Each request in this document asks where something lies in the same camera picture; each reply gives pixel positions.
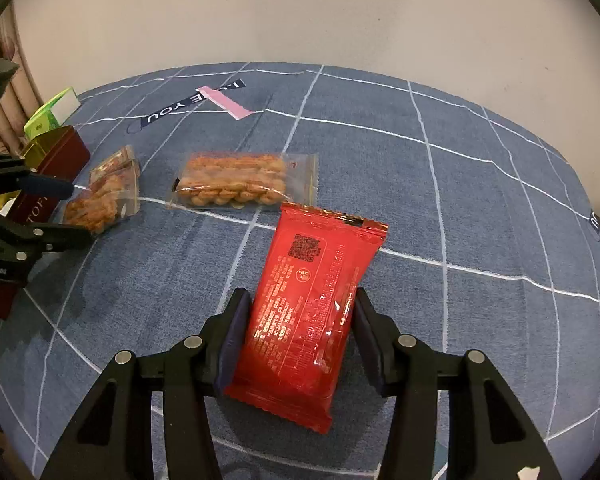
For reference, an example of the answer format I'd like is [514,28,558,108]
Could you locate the green tissue pack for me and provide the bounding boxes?
[23,87,81,141]

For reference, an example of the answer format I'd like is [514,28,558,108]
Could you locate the clear bag fried twists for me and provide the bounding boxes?
[172,152,318,209]

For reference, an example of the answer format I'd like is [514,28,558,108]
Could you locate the beige patterned curtain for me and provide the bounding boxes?
[0,3,42,155]

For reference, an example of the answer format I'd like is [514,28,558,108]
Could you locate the gold and maroon toffee tin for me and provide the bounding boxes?
[0,126,92,320]

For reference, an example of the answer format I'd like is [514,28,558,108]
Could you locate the red snack packet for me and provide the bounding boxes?
[224,203,388,434]

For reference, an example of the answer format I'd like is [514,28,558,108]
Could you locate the clear bag orange snacks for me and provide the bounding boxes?
[62,159,140,236]

